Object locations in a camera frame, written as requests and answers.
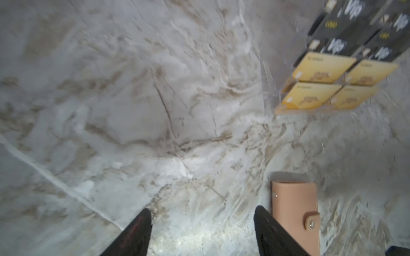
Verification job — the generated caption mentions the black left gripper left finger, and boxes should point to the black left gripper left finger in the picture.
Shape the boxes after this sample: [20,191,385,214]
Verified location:
[100,208,152,256]

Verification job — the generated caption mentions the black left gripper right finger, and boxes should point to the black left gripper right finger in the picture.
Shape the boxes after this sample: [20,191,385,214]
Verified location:
[254,205,309,256]

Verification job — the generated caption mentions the gold card front left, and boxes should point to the gold card front left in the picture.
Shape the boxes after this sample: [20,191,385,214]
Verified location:
[281,82,342,110]

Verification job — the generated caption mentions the gold card front right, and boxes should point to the gold card front right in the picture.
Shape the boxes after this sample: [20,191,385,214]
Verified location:
[330,85,380,110]

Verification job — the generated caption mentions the clear acrylic card stand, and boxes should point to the clear acrylic card stand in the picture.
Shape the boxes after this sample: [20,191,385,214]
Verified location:
[265,1,410,115]

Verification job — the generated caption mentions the black vip card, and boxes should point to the black vip card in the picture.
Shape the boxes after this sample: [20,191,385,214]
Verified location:
[362,47,409,62]
[308,1,386,38]
[366,1,410,48]
[307,38,360,57]

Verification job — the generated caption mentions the black VIP card rear left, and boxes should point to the black VIP card rear left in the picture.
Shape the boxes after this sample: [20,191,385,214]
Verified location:
[308,1,386,38]

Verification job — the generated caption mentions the black VIP card rear right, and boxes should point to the black VIP card rear right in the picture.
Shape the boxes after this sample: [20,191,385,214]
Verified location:
[366,1,410,48]

